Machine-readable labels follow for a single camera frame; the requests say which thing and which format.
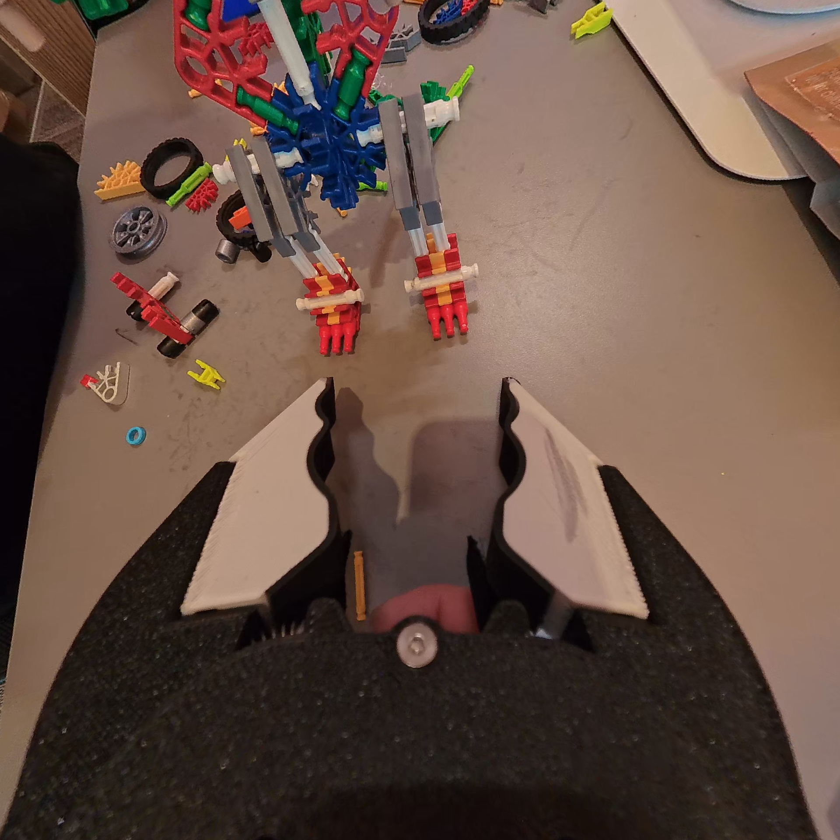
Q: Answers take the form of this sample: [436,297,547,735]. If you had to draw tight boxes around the red assembly with black wheels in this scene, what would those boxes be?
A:
[110,271,221,359]

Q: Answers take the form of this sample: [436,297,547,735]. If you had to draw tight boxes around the lime green short rod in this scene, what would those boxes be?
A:
[165,163,214,207]

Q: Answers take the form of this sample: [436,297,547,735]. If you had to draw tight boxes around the black toy tyre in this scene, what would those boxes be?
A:
[141,138,204,199]

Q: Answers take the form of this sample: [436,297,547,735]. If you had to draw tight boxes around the green construction pieces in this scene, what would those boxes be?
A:
[52,0,148,21]

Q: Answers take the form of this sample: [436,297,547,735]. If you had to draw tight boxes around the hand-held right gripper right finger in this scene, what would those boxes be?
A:
[495,377,651,639]

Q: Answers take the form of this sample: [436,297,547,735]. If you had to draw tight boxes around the white flat board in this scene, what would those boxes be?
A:
[607,0,840,181]

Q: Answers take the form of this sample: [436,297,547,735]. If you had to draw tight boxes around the black tyre with orange piece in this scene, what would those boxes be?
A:
[215,190,273,263]

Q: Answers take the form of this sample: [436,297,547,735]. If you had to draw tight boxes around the pink rounded object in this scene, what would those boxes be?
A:
[371,584,480,634]

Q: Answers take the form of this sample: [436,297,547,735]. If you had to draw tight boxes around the yellow fan-shaped connector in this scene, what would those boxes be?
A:
[95,161,147,201]

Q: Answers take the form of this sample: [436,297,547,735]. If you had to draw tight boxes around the grey connector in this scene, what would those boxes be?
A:
[381,25,424,64]

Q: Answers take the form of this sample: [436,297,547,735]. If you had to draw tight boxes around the lime green clip connector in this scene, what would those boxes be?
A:
[570,2,614,39]

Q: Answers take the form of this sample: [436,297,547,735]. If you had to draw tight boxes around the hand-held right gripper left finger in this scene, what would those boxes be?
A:
[180,377,349,616]

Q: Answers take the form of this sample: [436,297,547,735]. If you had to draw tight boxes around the black tyre with blue connector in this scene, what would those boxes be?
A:
[418,0,490,46]

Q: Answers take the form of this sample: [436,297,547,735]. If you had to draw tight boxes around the grey toy wheel hub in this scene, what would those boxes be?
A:
[110,205,168,258]

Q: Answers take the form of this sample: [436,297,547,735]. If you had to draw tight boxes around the colourful toy construction model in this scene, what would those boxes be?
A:
[174,0,480,358]

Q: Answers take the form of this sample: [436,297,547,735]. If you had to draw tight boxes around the white and red connector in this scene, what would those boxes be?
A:
[80,362,130,406]

